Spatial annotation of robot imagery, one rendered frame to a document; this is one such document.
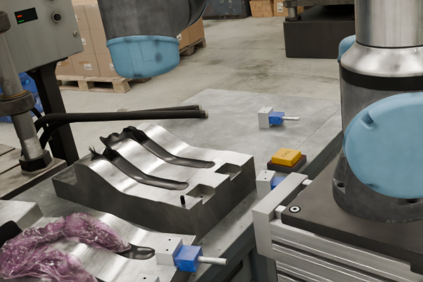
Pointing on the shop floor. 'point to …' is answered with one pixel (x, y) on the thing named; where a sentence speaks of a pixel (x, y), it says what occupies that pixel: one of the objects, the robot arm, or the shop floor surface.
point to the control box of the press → (45, 48)
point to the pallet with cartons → (191, 39)
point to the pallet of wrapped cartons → (91, 55)
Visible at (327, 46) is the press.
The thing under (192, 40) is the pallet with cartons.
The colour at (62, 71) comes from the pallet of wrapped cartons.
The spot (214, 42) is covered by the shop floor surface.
